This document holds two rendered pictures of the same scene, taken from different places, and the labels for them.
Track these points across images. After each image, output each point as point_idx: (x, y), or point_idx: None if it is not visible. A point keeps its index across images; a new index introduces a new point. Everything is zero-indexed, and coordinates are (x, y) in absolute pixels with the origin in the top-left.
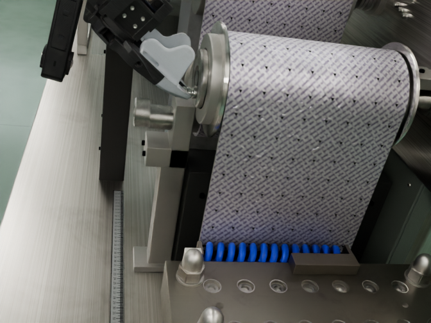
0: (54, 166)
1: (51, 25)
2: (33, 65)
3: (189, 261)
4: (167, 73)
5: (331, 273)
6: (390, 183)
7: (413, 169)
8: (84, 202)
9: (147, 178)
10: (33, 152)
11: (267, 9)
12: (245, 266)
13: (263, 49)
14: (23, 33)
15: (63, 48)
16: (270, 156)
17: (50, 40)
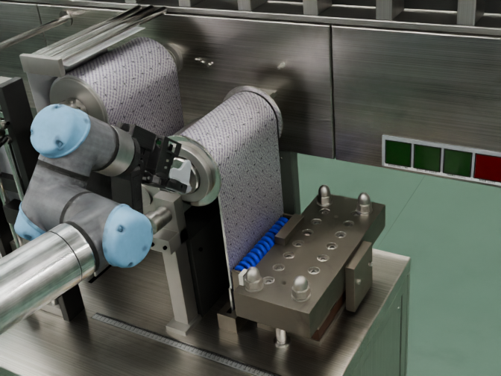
0: (24, 343)
1: (132, 198)
2: None
3: (255, 274)
4: (184, 182)
5: (297, 230)
6: None
7: (279, 148)
8: (90, 339)
9: (94, 293)
10: None
11: (141, 110)
12: (265, 261)
13: (209, 135)
14: None
15: (140, 207)
16: (240, 190)
17: (134, 207)
